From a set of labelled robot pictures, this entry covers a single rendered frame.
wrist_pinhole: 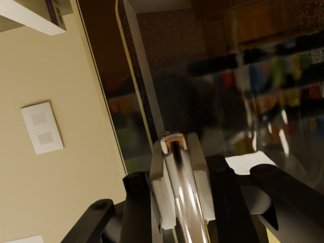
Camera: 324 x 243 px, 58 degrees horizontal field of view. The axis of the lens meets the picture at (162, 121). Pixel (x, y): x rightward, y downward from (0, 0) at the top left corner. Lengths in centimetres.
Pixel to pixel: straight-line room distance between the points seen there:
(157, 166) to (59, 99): 56
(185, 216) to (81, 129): 54
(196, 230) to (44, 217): 66
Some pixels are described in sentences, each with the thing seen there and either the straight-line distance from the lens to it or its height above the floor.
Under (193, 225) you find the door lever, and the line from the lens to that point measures 20.
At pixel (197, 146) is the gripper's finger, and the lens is 18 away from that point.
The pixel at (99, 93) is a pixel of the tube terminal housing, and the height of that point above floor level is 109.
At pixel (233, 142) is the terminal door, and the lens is 23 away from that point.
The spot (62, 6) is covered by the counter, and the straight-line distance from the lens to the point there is 60.
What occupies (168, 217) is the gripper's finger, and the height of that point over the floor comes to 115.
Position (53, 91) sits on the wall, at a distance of 71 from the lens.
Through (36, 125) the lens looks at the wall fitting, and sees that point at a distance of 74.
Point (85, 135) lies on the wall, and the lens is 71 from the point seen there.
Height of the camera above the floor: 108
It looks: 11 degrees up
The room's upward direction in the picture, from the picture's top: 166 degrees clockwise
